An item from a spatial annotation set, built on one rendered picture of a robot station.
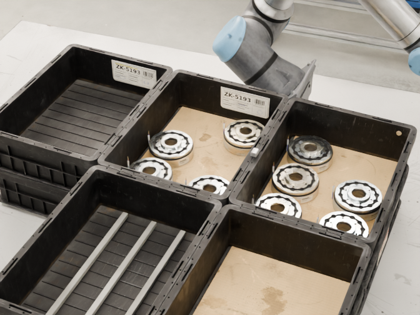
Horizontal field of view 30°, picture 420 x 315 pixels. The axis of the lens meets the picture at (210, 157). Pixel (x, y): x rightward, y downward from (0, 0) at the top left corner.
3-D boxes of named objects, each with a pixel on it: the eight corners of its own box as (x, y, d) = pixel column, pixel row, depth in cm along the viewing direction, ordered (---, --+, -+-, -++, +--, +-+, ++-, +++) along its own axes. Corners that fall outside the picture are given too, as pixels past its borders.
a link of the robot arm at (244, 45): (235, 89, 209) (199, 52, 206) (256, 60, 217) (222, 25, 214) (262, 69, 199) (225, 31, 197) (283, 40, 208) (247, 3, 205)
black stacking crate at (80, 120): (75, 81, 210) (71, 44, 202) (175, 107, 201) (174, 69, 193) (-13, 169, 182) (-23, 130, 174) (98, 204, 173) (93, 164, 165)
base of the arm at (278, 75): (268, 97, 220) (244, 72, 218) (307, 64, 212) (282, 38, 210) (259, 120, 207) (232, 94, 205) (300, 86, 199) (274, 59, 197)
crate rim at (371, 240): (290, 104, 185) (291, 95, 184) (417, 135, 176) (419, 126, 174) (225, 210, 157) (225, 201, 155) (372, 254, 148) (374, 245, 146)
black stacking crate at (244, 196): (288, 136, 191) (291, 98, 184) (409, 167, 182) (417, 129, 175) (225, 244, 163) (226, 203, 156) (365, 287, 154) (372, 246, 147)
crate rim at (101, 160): (175, 75, 195) (175, 67, 193) (290, 104, 185) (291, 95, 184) (94, 171, 166) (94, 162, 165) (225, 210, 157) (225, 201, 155)
